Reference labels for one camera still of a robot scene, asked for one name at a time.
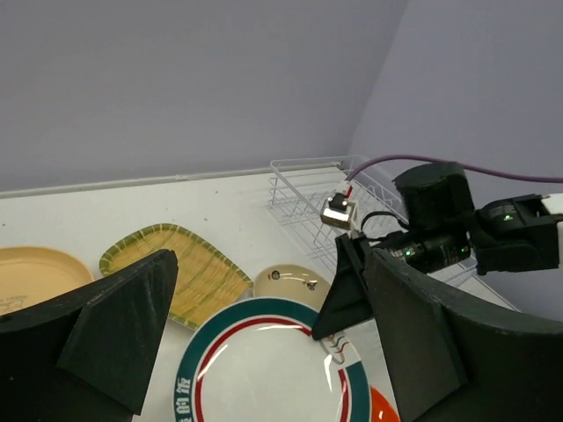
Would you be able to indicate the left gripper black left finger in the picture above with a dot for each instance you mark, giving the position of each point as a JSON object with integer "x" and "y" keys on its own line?
{"x": 88, "y": 355}

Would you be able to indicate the green yellow woven-pattern plate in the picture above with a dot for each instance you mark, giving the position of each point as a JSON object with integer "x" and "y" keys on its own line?
{"x": 207, "y": 280}

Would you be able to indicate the round yellow plate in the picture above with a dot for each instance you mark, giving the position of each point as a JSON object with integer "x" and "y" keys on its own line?
{"x": 31, "y": 275}

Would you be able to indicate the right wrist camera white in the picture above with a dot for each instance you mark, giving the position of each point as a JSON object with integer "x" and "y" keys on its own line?
{"x": 339, "y": 212}

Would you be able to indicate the small beige patterned plate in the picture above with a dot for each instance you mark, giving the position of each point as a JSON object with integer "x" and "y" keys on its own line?
{"x": 292, "y": 282}

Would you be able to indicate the white plate green red rim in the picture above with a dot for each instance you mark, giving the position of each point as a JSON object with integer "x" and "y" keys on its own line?
{"x": 256, "y": 360}

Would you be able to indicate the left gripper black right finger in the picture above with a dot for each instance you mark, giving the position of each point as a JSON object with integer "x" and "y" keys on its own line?
{"x": 454, "y": 357}

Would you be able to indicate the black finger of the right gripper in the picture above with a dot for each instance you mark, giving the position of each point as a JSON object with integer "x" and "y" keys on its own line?
{"x": 346, "y": 304}

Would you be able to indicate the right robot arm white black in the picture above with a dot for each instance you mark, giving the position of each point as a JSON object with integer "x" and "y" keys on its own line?
{"x": 442, "y": 228}

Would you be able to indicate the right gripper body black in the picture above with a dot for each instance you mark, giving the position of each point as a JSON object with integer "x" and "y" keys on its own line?
{"x": 353, "y": 248}

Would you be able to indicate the orange round plate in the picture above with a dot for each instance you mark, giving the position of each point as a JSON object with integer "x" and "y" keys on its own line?
{"x": 381, "y": 409}

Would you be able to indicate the white wire dish rack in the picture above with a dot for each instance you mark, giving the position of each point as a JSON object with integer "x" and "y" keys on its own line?
{"x": 299, "y": 188}

